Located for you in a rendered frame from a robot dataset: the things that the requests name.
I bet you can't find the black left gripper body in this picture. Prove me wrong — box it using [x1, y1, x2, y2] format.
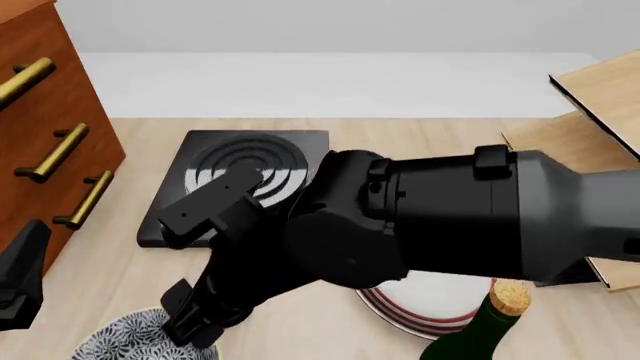
[0, 294, 44, 332]

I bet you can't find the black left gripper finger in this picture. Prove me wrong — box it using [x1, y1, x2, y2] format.
[0, 219, 52, 300]

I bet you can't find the white plate with red rings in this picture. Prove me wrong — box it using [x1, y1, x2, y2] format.
[353, 270, 497, 342]

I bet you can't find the green wine bottle with cork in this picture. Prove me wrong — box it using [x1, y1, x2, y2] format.
[418, 279, 533, 360]

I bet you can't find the orange-brown wooden cabinet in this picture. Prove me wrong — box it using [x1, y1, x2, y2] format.
[0, 0, 127, 279]

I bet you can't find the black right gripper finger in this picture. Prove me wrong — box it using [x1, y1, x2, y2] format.
[163, 316, 222, 348]

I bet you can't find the black white patterned bowl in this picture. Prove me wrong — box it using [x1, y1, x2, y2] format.
[69, 306, 221, 360]

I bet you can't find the flat black stove plate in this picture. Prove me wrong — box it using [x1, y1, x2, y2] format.
[136, 129, 332, 250]

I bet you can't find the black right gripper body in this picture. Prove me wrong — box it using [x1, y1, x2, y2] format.
[160, 279, 256, 333]

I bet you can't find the long brass drawer handle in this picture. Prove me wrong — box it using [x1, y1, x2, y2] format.
[0, 56, 57, 112]
[52, 169, 116, 231]
[13, 122, 91, 184]

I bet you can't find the pale wooden wine rack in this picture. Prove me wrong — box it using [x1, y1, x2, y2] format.
[499, 48, 640, 294]

